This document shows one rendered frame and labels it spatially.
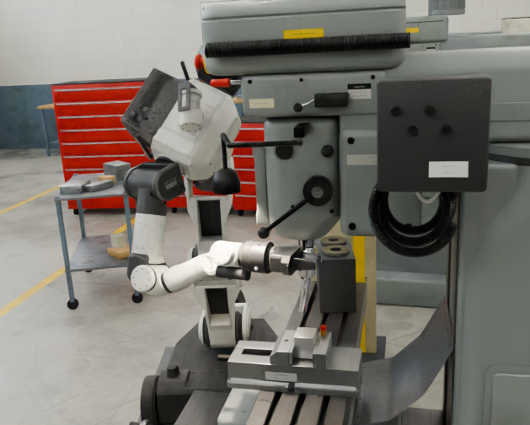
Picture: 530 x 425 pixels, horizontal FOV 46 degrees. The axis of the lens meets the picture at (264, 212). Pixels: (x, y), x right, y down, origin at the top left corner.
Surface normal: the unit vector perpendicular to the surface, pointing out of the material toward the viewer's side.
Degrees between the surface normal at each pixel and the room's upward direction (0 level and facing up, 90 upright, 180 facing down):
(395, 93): 90
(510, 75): 90
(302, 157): 90
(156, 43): 90
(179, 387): 45
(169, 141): 58
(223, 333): 103
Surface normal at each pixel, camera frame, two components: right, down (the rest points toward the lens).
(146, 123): -0.05, -0.29
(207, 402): -0.05, -0.96
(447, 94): -0.22, 0.28
